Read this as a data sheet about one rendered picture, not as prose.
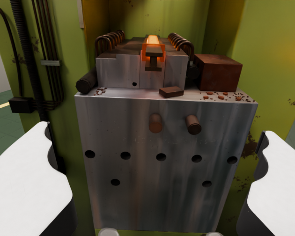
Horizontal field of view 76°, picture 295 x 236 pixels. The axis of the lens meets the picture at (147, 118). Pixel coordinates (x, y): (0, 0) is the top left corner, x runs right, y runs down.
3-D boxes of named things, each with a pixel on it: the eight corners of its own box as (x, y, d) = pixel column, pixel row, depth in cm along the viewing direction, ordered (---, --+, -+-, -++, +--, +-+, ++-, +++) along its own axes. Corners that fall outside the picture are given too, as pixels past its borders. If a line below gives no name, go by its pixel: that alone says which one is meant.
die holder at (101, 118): (215, 233, 59) (259, 103, 39) (93, 228, 59) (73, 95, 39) (186, 136, 109) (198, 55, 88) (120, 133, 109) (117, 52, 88)
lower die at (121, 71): (183, 90, 44) (188, 52, 40) (98, 86, 44) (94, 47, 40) (169, 57, 81) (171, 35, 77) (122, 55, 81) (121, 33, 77)
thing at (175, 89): (175, 91, 43) (176, 85, 43) (183, 95, 41) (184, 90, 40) (158, 93, 42) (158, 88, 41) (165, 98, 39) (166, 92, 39)
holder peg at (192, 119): (200, 136, 38) (202, 123, 37) (187, 135, 38) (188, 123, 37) (196, 125, 41) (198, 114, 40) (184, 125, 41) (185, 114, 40)
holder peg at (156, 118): (162, 134, 38) (163, 122, 37) (148, 133, 38) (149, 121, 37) (161, 124, 41) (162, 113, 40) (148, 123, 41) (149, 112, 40)
